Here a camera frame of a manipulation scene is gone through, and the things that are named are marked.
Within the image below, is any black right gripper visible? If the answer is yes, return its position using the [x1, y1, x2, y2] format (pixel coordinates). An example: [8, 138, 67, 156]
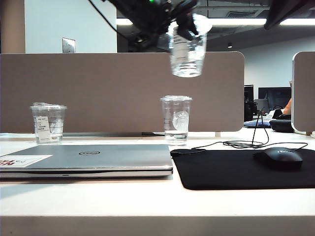
[110, 0, 199, 49]

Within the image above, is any clear lidded cup wide label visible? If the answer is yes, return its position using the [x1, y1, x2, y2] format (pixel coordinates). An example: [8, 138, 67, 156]
[167, 12, 213, 78]

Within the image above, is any tall clear cup white logo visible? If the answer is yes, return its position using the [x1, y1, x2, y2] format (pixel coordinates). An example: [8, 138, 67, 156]
[160, 95, 193, 147]

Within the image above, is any silver closed laptop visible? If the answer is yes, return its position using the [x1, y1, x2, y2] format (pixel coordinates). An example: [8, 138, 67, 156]
[0, 144, 174, 180]

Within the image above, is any short clear cup small label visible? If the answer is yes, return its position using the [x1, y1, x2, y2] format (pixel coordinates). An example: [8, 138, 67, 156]
[30, 101, 68, 146]

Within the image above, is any white red laptop sticker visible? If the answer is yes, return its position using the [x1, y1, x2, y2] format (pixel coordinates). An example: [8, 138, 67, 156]
[0, 154, 53, 169]

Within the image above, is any long ceiling light strip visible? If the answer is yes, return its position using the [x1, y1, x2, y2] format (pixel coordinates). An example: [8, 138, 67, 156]
[116, 18, 315, 26]

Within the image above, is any narrow black background monitor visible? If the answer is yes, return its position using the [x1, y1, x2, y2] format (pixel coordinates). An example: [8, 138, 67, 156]
[244, 84, 254, 102]

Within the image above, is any brown fabric desk divider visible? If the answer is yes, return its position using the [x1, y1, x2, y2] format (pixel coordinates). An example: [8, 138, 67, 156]
[0, 51, 245, 134]

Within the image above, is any blue cloth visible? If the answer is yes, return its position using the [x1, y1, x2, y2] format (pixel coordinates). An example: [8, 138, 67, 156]
[245, 119, 272, 129]

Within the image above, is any person in orange shirt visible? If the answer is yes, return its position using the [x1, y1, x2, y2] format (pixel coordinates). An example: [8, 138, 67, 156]
[282, 97, 293, 116]

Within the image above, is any grey white-edged desk divider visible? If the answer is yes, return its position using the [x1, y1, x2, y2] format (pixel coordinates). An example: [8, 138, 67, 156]
[291, 51, 315, 135]

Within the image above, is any black round bag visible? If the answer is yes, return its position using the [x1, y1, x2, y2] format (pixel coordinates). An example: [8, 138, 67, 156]
[269, 118, 295, 134]

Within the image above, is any black mouse pad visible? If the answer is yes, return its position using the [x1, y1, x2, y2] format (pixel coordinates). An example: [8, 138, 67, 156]
[170, 147, 315, 191]

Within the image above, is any black computer mouse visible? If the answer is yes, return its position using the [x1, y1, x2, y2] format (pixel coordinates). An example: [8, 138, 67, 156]
[252, 147, 304, 171]

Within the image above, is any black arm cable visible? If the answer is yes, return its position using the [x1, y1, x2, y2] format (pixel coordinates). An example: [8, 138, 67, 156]
[88, 0, 119, 34]

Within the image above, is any metal wall switch plate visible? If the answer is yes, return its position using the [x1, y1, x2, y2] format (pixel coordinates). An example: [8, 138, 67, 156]
[62, 37, 76, 54]

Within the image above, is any black mouse cable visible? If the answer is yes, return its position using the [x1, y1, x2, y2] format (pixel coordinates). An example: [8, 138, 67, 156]
[191, 110, 309, 154]

